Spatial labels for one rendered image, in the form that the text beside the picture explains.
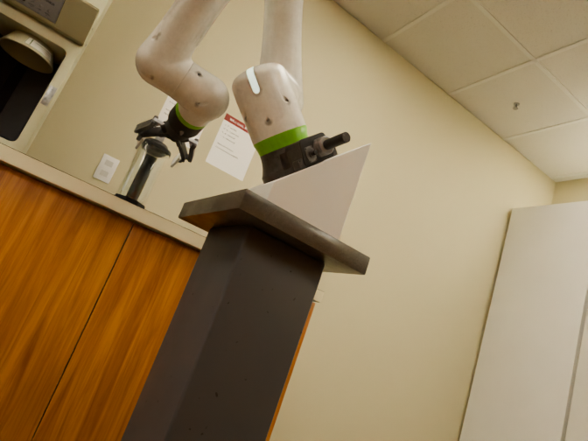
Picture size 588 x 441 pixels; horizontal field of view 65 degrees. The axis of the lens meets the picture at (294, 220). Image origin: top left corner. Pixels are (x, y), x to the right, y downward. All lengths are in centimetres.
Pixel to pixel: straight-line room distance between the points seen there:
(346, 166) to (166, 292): 72
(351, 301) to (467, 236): 105
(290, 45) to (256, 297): 64
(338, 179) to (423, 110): 223
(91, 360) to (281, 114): 85
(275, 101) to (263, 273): 37
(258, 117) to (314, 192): 21
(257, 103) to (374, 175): 182
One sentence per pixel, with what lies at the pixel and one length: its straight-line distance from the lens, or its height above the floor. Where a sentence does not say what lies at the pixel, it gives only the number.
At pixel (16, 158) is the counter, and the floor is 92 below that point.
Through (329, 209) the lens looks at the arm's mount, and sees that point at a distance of 94.
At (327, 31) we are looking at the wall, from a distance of 285.
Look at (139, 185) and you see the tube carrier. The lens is 151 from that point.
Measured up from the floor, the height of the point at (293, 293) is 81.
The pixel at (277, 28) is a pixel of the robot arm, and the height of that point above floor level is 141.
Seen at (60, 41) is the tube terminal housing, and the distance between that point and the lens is 182.
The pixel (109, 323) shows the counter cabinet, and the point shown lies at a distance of 142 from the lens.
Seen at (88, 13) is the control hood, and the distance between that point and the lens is 176.
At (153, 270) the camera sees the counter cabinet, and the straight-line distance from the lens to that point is 143.
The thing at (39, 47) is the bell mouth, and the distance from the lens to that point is 183.
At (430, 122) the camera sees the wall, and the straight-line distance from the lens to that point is 318.
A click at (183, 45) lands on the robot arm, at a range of 112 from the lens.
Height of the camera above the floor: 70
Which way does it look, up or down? 16 degrees up
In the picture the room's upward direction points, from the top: 20 degrees clockwise
